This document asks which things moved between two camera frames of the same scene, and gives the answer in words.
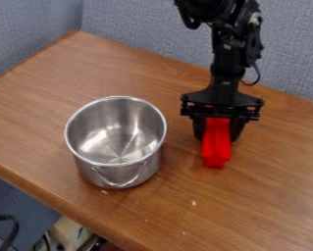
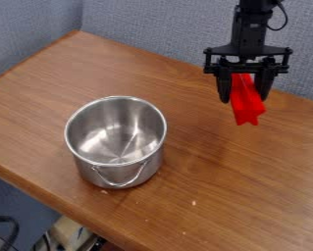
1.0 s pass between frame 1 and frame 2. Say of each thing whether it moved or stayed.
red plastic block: moved
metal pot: stayed
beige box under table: stayed
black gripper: moved
